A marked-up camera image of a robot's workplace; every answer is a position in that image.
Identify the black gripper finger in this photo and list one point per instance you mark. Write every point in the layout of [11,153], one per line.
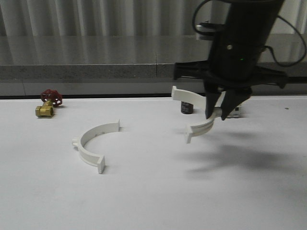
[232,99]
[212,95]

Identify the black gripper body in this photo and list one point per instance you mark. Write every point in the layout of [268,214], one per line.
[232,63]

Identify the white half-ring pipe clamp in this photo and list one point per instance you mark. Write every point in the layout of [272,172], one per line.
[200,128]

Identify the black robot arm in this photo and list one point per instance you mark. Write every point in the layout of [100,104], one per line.
[250,16]

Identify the black cylindrical capacitor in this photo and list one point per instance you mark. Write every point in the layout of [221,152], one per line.
[186,108]

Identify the grey stone counter ledge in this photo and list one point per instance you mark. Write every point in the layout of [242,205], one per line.
[74,59]

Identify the brass valve red handwheel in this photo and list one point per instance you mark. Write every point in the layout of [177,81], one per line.
[51,99]

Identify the grey pleated curtain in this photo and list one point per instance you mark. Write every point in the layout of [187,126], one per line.
[107,17]

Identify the white circuit breaker red switch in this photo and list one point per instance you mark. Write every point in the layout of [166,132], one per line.
[234,114]

